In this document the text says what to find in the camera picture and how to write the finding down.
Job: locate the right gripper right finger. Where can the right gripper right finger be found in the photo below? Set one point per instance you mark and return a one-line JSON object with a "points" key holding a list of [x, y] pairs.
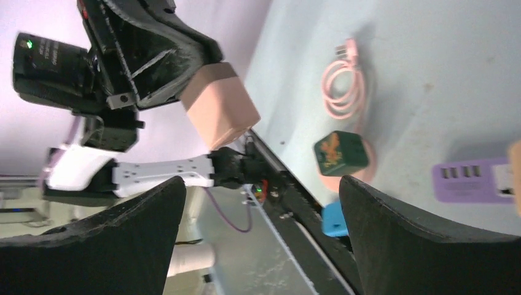
{"points": [[403, 249]]}

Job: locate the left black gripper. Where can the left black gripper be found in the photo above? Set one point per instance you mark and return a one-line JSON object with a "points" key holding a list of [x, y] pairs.
{"points": [[142, 76]]}

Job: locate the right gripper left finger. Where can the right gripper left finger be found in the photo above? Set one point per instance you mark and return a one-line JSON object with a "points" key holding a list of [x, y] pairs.
{"points": [[125, 249]]}

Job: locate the small pink plug adapter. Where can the small pink plug adapter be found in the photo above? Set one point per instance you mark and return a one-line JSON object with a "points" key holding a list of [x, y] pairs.
{"points": [[218, 105]]}

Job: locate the purple power strip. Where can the purple power strip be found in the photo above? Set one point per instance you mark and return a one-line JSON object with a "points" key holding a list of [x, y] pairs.
{"points": [[474, 181]]}

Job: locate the dark green cube socket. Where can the dark green cube socket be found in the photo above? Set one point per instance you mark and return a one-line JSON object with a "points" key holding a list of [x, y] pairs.
{"points": [[340, 153]]}

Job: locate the beige cube socket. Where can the beige cube socket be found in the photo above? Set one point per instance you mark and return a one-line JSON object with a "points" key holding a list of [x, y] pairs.
{"points": [[514, 161]]}

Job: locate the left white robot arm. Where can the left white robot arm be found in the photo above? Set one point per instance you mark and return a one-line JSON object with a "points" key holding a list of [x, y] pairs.
{"points": [[84, 169]]}

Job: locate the light blue flat adapter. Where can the light blue flat adapter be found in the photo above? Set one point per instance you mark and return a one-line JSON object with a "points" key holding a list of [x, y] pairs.
{"points": [[333, 221]]}

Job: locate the round pink power strip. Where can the round pink power strip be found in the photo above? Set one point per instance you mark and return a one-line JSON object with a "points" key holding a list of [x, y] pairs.
{"points": [[367, 174]]}

